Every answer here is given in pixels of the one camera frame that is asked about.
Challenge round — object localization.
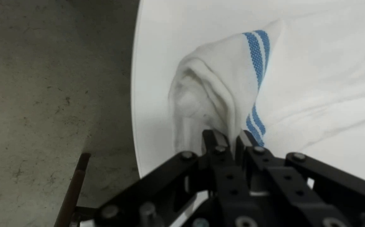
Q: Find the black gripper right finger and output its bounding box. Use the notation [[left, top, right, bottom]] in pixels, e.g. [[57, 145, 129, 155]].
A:
[[235, 128, 365, 227]]

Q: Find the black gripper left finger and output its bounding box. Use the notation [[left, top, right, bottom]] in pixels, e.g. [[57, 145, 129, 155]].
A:
[[95, 128, 250, 227]]

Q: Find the white blue-striped tea towel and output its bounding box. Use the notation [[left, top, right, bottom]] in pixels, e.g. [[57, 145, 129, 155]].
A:
[[167, 16, 365, 188]]

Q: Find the round white table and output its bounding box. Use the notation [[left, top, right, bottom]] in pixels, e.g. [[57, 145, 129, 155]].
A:
[[130, 0, 365, 227]]

